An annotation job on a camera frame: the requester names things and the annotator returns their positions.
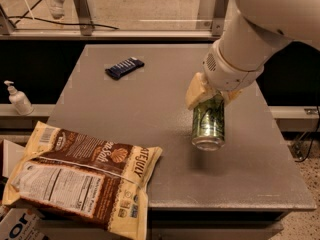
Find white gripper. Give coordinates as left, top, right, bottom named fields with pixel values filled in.
left=185, top=41, right=264, bottom=110

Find green soda can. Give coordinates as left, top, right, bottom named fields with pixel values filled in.
left=192, top=94, right=225, bottom=151

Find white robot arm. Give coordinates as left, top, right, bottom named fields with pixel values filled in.
left=185, top=0, right=320, bottom=109

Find dark blue snack bar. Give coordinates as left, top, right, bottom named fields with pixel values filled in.
left=105, top=57, right=144, bottom=80

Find brown yellow chip bag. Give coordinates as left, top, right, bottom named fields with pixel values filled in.
left=2, top=122, right=162, bottom=240

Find white pump bottle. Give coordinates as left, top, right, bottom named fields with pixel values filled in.
left=4, top=80, right=34, bottom=115

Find white cardboard box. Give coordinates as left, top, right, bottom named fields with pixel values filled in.
left=0, top=208, right=48, bottom=240

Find right metal bracket post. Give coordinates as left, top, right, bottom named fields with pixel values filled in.
left=211, top=0, right=229, bottom=36

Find metal bracket post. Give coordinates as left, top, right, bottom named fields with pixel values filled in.
left=211, top=0, right=229, bottom=36
left=73, top=0, right=94, bottom=36

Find black cable at right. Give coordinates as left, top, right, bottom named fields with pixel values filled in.
left=295, top=105, right=320, bottom=164

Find left metal bracket post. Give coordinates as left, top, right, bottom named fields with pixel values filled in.
left=73, top=0, right=94, bottom=36

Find black cable behind glass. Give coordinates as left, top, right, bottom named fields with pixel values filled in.
left=7, top=0, right=120, bottom=31

